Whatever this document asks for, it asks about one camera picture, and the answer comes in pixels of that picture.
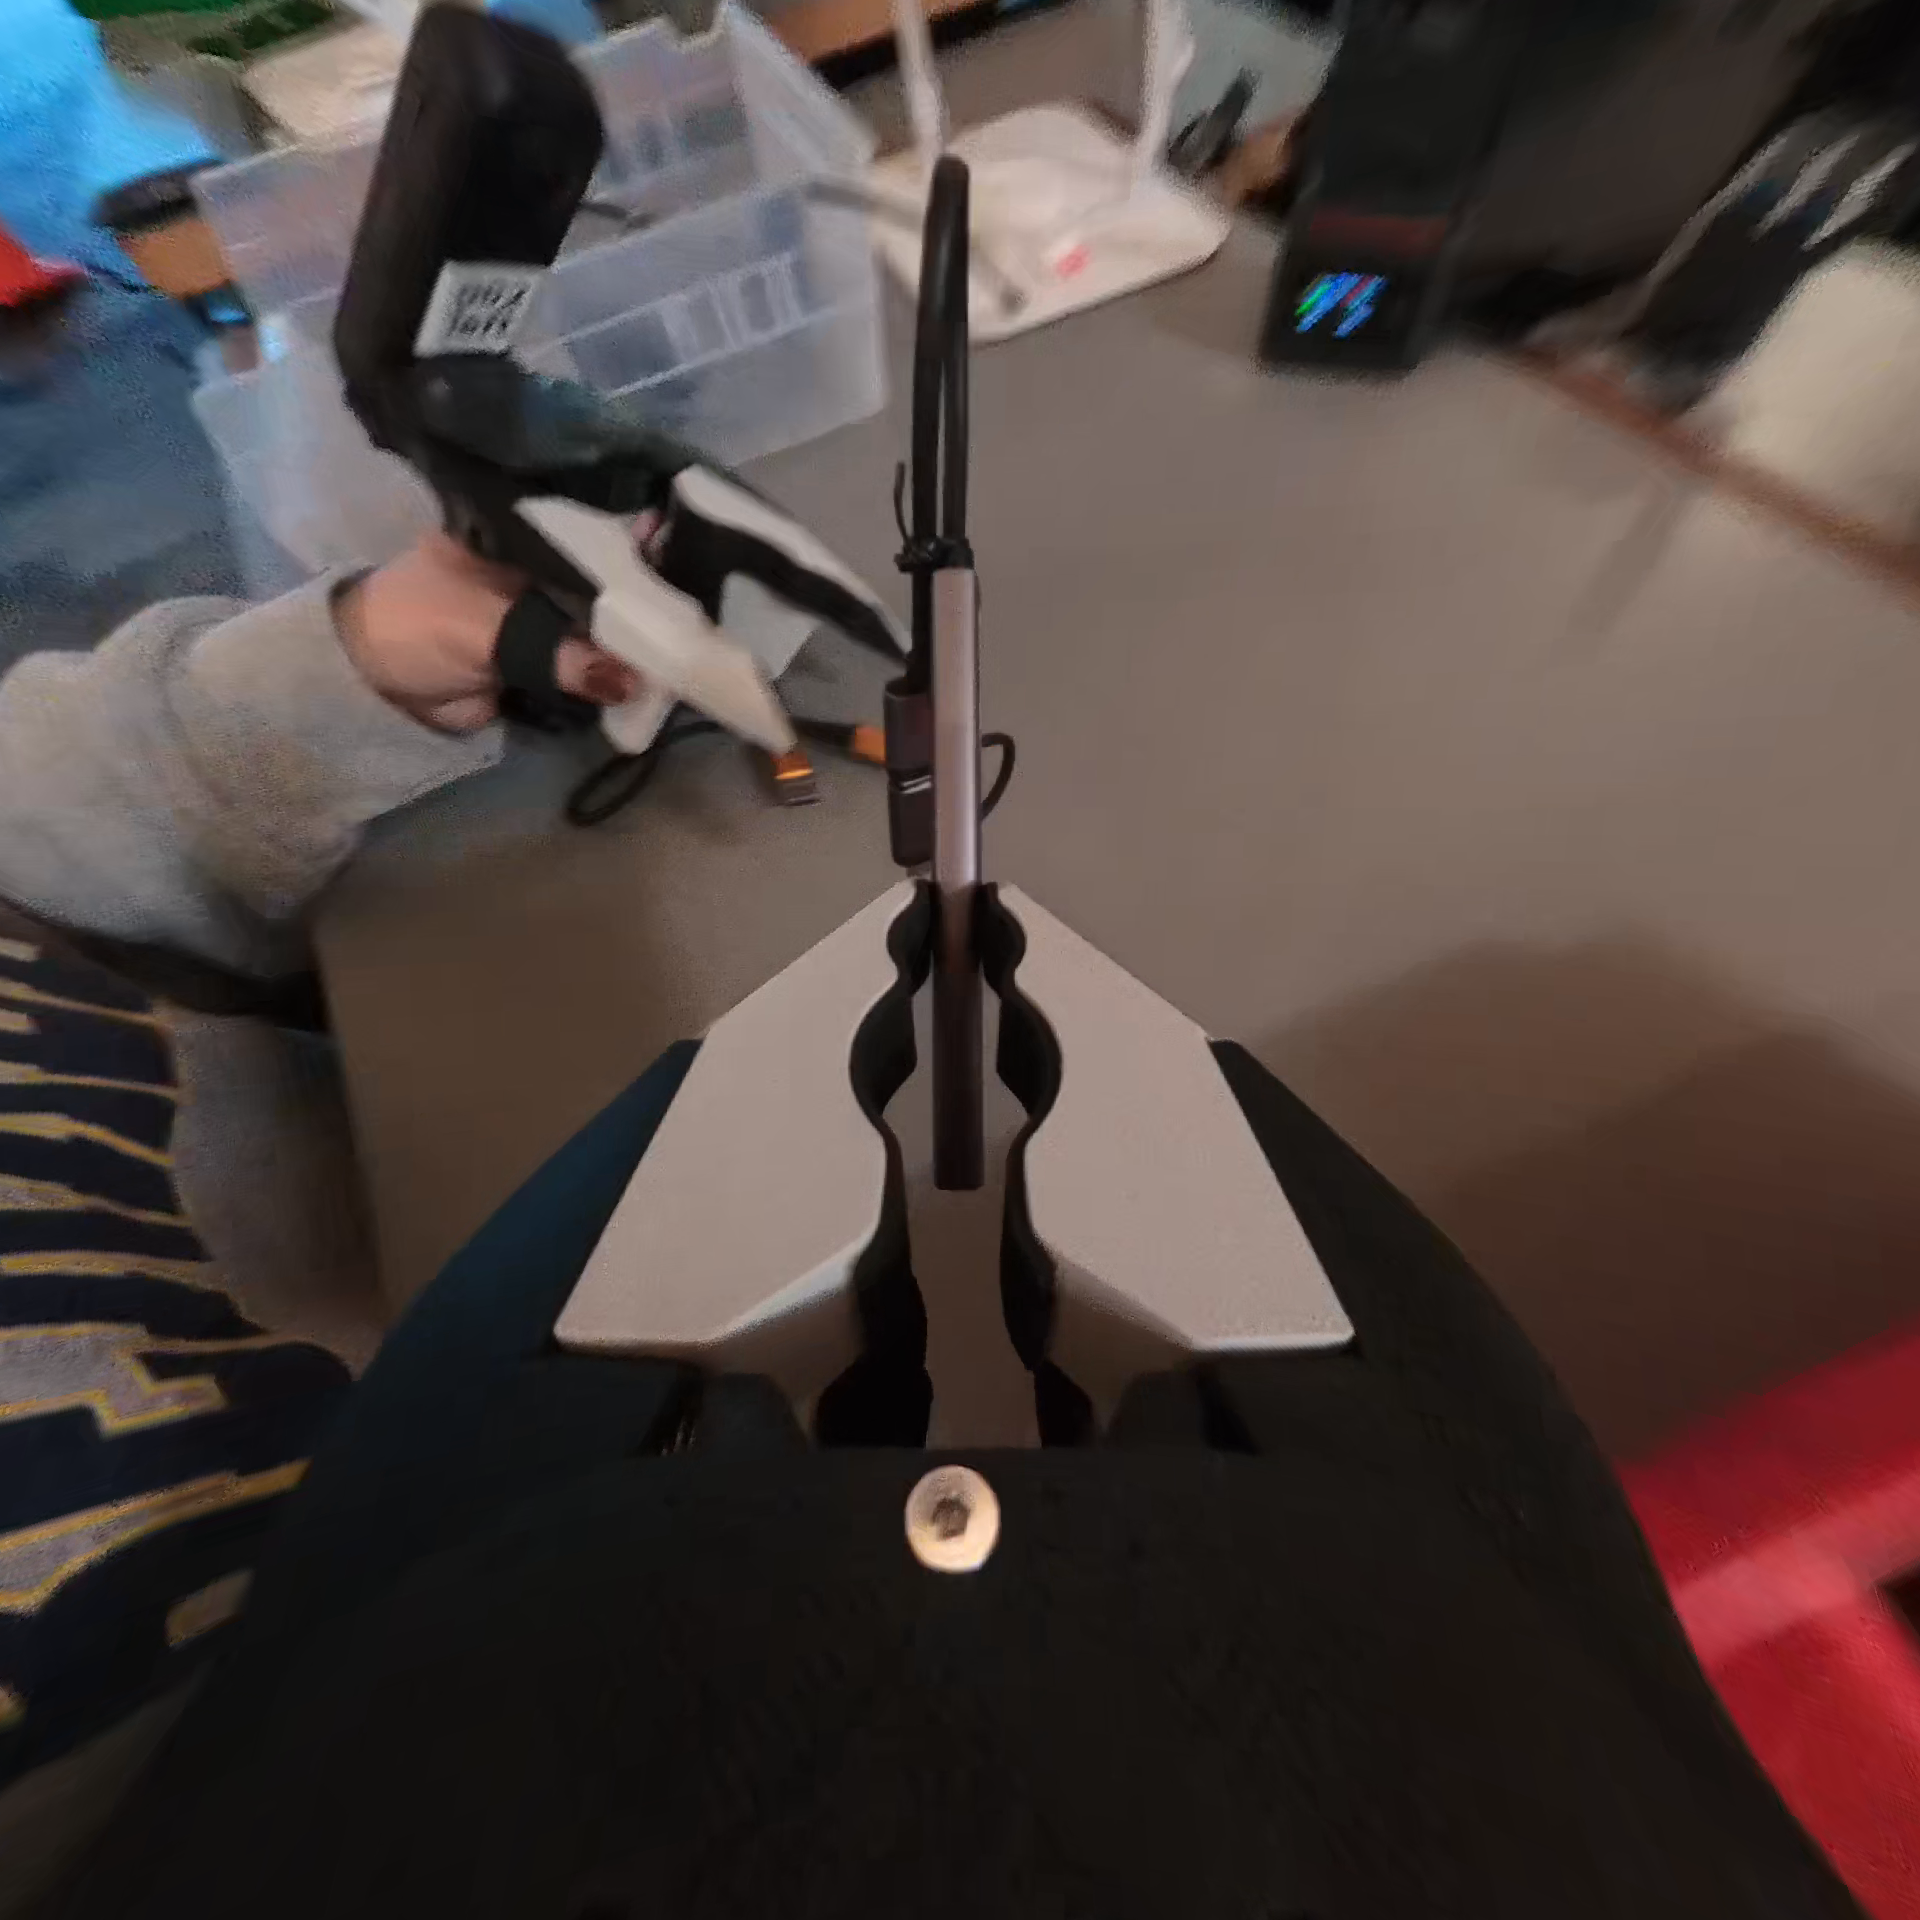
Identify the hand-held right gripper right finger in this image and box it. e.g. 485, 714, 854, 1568
977, 883, 1353, 1450

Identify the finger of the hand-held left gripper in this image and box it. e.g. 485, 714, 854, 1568
513, 500, 798, 756
657, 460, 915, 668

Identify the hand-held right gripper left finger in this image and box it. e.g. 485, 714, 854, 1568
551, 883, 939, 1450

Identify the black braided cable yellow tie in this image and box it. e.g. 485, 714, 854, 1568
562, 707, 890, 829

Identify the clear plastic storage bin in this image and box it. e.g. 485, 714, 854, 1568
184, 0, 893, 566

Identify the person's left hand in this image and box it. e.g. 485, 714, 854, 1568
333, 534, 638, 737

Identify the black charging case with screen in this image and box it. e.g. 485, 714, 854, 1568
1261, 0, 1500, 377

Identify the person's grey printed sweatshirt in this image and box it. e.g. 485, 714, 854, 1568
0, 901, 361, 1772

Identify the red plastic bin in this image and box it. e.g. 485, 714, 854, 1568
1620, 1359, 1920, 1920

